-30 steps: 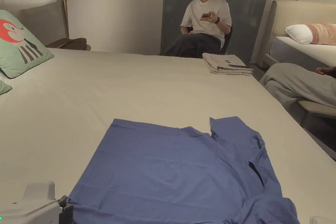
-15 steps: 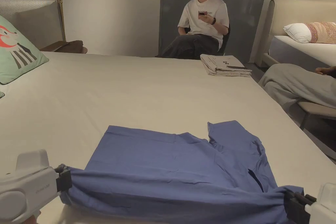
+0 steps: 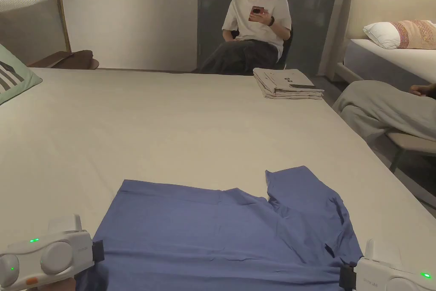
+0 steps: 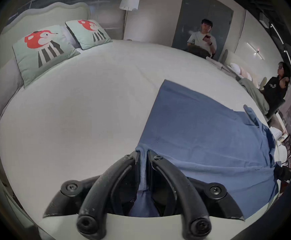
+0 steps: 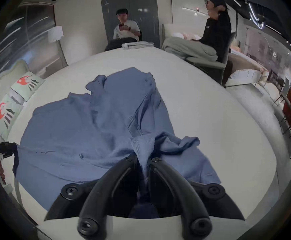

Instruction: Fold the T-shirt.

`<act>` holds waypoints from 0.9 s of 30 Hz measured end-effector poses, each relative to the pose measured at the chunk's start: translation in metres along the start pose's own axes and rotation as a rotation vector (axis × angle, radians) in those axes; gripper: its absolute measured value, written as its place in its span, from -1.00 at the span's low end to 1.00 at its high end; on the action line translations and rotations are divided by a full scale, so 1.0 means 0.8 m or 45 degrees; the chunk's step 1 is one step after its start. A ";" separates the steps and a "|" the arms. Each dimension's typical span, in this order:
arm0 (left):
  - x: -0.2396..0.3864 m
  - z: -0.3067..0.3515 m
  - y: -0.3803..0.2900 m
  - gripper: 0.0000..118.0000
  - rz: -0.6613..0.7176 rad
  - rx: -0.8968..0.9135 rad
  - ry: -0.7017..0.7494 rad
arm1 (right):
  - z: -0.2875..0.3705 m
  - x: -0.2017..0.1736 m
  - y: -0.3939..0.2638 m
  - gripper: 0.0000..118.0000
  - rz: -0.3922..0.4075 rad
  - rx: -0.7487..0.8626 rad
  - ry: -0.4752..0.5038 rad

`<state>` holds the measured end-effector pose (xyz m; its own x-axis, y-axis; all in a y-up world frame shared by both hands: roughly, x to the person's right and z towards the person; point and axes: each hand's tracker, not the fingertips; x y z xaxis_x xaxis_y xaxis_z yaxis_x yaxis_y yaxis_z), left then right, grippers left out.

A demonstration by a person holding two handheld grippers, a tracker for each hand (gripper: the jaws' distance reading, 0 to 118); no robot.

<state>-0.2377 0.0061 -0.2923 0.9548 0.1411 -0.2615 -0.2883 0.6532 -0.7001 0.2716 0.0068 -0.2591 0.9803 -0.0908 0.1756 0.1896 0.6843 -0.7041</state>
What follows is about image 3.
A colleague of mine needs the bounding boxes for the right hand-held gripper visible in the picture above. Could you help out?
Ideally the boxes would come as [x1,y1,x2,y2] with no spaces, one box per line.
[340,239,436,291]

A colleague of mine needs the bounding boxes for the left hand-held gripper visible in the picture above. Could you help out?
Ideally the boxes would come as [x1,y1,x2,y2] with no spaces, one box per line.
[0,214,104,288]

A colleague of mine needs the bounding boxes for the blue shirt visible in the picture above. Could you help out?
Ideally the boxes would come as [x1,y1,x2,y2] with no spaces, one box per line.
[75,165,364,291]

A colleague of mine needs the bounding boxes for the person's left hand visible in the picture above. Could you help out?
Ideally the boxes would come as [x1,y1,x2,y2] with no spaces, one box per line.
[42,277,77,291]

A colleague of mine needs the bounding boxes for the beige bench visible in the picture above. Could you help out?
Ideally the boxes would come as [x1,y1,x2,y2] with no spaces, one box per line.
[384,130,436,173]

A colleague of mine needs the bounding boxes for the bed with beige sheet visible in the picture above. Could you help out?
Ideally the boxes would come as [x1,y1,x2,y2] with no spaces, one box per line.
[0,67,436,291]

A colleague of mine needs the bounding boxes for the green striped cushion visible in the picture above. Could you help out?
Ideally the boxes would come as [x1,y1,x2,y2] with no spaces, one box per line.
[0,43,43,106]

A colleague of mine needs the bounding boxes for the bed with white mattress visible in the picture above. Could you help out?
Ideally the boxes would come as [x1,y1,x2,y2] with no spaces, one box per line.
[332,38,436,84]

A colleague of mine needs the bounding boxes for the folded beige cloth pile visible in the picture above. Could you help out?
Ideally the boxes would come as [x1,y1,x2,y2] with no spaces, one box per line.
[252,67,325,101]

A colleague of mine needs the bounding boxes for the white pillow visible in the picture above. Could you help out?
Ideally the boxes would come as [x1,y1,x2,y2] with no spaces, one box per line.
[362,21,402,50]

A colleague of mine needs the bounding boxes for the patterned pink pillow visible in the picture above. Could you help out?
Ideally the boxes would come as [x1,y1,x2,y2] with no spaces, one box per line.
[390,20,436,50]

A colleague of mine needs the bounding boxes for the dark chair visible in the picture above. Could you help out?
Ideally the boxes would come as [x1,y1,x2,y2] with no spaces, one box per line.
[231,24,294,68]

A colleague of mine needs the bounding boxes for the beige padded headboard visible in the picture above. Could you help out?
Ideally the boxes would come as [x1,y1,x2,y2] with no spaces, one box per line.
[326,0,436,78]

